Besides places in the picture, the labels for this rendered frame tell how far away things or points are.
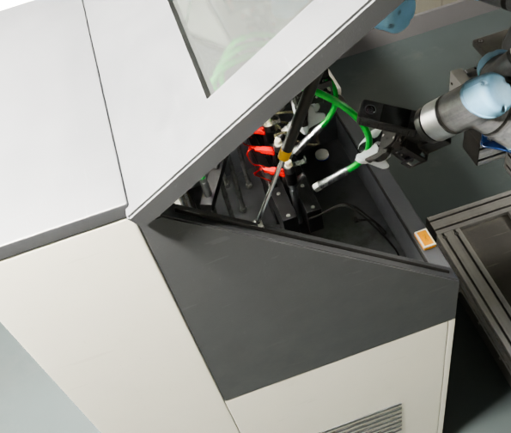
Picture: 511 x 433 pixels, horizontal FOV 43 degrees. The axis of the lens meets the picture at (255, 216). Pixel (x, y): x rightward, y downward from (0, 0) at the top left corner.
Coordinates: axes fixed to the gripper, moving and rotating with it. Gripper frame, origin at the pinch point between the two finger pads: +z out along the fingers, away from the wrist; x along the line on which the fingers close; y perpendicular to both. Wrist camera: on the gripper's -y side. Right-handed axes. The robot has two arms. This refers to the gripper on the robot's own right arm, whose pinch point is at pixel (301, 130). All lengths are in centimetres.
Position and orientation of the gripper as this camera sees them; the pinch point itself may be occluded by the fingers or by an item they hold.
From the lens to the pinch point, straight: 147.4
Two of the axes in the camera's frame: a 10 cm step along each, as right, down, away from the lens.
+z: 1.7, 6.4, 7.5
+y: 9.4, -3.2, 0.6
